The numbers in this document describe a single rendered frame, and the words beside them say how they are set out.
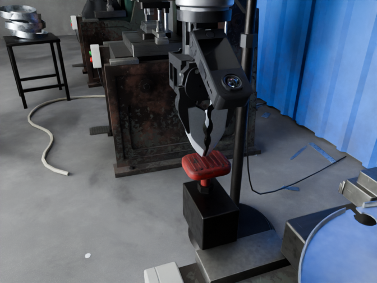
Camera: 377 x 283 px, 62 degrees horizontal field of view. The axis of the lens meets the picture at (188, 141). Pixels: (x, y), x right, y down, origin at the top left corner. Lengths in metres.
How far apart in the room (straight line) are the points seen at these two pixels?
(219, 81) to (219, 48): 0.06
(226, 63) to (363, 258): 0.25
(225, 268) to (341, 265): 0.20
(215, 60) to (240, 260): 0.29
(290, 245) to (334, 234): 0.14
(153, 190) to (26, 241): 0.63
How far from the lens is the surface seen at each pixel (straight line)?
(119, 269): 1.35
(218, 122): 0.46
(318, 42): 2.32
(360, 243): 0.37
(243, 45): 1.06
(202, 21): 0.41
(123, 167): 1.86
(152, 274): 0.50
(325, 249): 0.34
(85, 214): 1.62
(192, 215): 0.51
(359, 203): 0.54
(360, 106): 2.10
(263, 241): 0.53
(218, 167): 0.48
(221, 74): 0.38
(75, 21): 3.79
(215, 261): 0.50
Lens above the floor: 1.02
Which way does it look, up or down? 28 degrees down
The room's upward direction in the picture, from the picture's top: straight up
